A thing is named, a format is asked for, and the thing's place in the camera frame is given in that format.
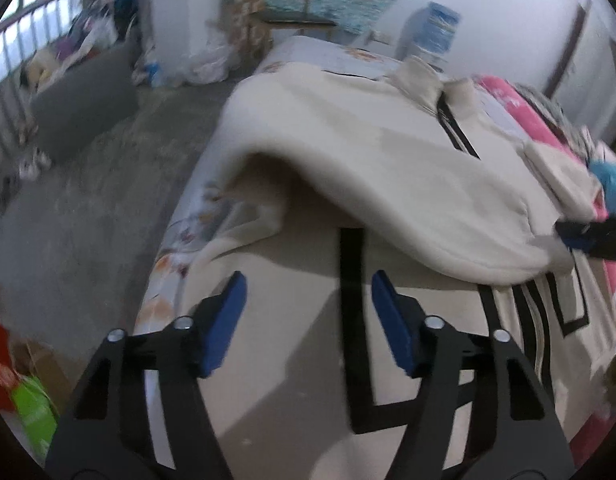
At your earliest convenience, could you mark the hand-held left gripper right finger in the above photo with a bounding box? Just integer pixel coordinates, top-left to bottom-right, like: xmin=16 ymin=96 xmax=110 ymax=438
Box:
xmin=371 ymin=270 xmax=574 ymax=480

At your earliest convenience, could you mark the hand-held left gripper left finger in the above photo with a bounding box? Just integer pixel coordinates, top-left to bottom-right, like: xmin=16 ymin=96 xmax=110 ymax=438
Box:
xmin=45 ymin=271 xmax=247 ymax=480

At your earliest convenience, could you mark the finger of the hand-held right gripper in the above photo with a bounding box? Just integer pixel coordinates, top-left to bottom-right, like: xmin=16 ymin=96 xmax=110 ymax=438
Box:
xmin=555 ymin=216 xmax=616 ymax=262

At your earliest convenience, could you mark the cream jacket with black stripes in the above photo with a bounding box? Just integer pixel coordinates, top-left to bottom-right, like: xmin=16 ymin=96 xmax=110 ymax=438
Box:
xmin=188 ymin=55 xmax=616 ymax=480

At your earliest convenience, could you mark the grey knitted blanket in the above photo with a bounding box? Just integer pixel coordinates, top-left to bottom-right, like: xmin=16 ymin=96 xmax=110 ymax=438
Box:
xmin=518 ymin=84 xmax=611 ymax=161

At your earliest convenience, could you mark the pink floral blanket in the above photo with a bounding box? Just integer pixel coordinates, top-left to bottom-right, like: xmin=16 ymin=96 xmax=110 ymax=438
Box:
xmin=470 ymin=74 xmax=616 ymax=441

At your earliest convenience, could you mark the cardboard box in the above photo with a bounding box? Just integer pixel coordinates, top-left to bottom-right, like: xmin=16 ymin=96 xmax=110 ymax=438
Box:
xmin=12 ymin=340 xmax=66 ymax=411

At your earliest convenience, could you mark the green bag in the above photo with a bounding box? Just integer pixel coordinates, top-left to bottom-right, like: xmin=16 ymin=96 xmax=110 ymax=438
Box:
xmin=10 ymin=375 xmax=59 ymax=463

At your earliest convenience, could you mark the red bag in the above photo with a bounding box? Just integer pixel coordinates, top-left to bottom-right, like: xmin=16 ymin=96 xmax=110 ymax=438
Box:
xmin=0 ymin=316 xmax=19 ymax=413

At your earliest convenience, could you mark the pair of shoes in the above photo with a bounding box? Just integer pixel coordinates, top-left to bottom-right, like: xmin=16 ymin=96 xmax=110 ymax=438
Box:
xmin=16 ymin=146 xmax=53 ymax=182

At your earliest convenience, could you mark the grey box with clutter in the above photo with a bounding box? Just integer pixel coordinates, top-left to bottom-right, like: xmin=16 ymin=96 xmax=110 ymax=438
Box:
xmin=30 ymin=42 xmax=141 ymax=162

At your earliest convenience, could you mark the white plastic bag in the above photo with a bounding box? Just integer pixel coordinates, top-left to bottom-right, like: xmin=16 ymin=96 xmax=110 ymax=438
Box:
xmin=180 ymin=40 xmax=235 ymax=84

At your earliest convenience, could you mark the bed with floral sheet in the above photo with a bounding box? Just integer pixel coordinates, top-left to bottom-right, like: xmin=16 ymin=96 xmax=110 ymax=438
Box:
xmin=132 ymin=35 xmax=616 ymax=480

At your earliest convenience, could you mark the wooden chair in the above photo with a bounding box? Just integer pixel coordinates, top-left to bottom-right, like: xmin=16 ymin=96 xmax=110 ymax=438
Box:
xmin=260 ymin=0 xmax=337 ymax=41

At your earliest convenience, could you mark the brown heart patterned cloth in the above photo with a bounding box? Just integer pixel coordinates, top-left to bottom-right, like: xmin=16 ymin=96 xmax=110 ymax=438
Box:
xmin=222 ymin=0 xmax=269 ymax=48

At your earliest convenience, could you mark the metal balcony railing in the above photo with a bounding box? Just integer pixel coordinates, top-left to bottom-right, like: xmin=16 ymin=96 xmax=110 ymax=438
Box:
xmin=0 ymin=0 xmax=86 ymax=173

